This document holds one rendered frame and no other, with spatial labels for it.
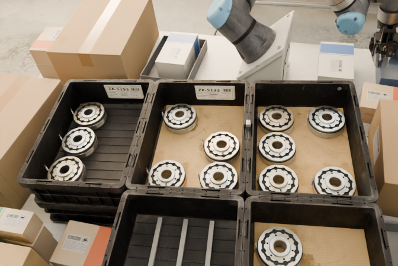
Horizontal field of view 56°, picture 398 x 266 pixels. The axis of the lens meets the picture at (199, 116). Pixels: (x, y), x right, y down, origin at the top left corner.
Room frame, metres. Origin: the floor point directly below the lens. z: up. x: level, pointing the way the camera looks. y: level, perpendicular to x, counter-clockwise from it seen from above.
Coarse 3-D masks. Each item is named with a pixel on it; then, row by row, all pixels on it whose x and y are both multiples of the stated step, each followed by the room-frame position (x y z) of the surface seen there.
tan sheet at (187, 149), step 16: (208, 112) 0.83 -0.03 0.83; (224, 112) 0.82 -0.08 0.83; (240, 112) 0.81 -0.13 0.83; (208, 128) 0.76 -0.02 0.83; (224, 128) 0.75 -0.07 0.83; (240, 128) 0.74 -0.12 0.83; (160, 144) 0.73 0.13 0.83; (176, 144) 0.72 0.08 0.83; (192, 144) 0.71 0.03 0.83; (240, 144) 0.68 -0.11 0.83; (160, 160) 0.67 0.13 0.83; (176, 160) 0.66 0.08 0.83; (192, 160) 0.65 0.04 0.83; (192, 176) 0.60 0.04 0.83
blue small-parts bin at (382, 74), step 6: (396, 54) 1.05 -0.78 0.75; (390, 60) 1.04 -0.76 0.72; (396, 60) 1.04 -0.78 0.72; (378, 66) 0.98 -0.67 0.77; (384, 66) 1.02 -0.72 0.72; (390, 66) 1.01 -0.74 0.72; (396, 66) 1.01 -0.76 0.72; (378, 72) 0.95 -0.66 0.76; (384, 72) 0.99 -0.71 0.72; (390, 72) 0.98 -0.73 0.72; (396, 72) 0.98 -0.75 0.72; (378, 78) 0.92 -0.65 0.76; (384, 78) 0.89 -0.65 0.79; (390, 78) 0.89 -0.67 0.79; (396, 78) 0.95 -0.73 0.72; (384, 84) 0.89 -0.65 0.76; (390, 84) 0.88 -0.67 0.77; (396, 84) 0.88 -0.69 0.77
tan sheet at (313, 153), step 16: (304, 112) 0.76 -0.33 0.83; (304, 128) 0.70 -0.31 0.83; (256, 144) 0.67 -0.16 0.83; (304, 144) 0.64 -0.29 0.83; (320, 144) 0.63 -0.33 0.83; (336, 144) 0.63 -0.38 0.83; (256, 160) 0.61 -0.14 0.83; (304, 160) 0.59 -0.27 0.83; (320, 160) 0.58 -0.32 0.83; (336, 160) 0.57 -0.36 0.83; (304, 176) 0.54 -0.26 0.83; (352, 176) 0.52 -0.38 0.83; (304, 192) 0.49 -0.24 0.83
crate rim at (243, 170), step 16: (160, 80) 0.90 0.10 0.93; (176, 80) 0.89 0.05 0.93; (192, 80) 0.88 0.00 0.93; (208, 80) 0.87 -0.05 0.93; (224, 80) 0.86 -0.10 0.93; (240, 80) 0.85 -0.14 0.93; (144, 128) 0.73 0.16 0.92; (240, 160) 0.55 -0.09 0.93; (128, 176) 0.56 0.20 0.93; (240, 176) 0.51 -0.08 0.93; (192, 192) 0.48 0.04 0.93; (208, 192) 0.48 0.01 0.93; (224, 192) 0.47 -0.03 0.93; (240, 192) 0.46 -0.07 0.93
